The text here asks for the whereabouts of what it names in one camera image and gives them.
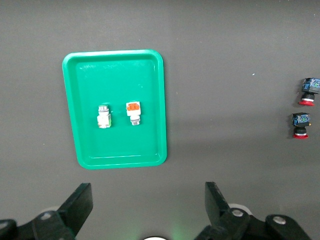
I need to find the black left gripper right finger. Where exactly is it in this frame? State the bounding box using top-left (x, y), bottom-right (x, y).
top-left (194, 181), bottom-right (251, 240)

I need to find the white button with green block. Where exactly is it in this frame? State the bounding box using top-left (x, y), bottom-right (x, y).
top-left (96, 104), bottom-right (112, 129)

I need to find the white button with orange block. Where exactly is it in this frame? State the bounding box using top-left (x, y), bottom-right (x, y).
top-left (125, 101), bottom-right (142, 126)

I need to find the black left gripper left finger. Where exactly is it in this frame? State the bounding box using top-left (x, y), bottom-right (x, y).
top-left (32, 182), bottom-right (94, 240)

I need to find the green plastic tray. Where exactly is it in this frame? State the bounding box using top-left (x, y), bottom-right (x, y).
top-left (61, 49), bottom-right (168, 171)

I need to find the red mushroom push button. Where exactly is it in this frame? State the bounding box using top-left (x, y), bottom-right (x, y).
top-left (298, 77), bottom-right (320, 107)
top-left (291, 112), bottom-right (312, 140)

